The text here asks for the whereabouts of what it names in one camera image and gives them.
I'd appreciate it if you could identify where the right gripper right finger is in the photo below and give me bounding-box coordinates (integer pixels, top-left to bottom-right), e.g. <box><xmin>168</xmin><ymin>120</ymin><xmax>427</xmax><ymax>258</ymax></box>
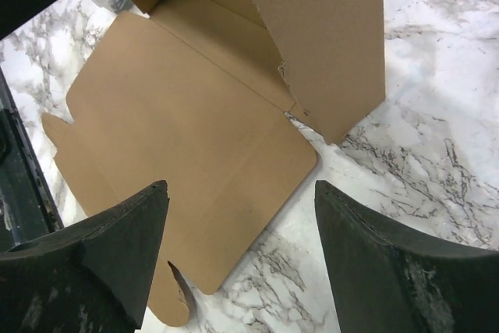
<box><xmin>314</xmin><ymin>180</ymin><xmax>498</xmax><ymax>332</ymax></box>

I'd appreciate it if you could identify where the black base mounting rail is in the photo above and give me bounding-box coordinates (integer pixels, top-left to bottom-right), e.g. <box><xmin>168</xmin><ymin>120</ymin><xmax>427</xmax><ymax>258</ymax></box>
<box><xmin>0</xmin><ymin>76</ymin><xmax>64</xmax><ymax>252</ymax></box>

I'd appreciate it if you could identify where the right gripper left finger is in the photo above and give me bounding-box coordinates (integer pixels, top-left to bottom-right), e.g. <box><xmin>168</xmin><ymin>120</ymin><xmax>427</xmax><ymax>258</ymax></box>
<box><xmin>1</xmin><ymin>180</ymin><xmax>169</xmax><ymax>332</ymax></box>

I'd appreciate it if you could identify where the brown cardboard box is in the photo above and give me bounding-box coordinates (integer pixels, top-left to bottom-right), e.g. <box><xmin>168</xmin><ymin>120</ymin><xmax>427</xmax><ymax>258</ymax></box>
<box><xmin>42</xmin><ymin>0</ymin><xmax>385</xmax><ymax>327</ymax></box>

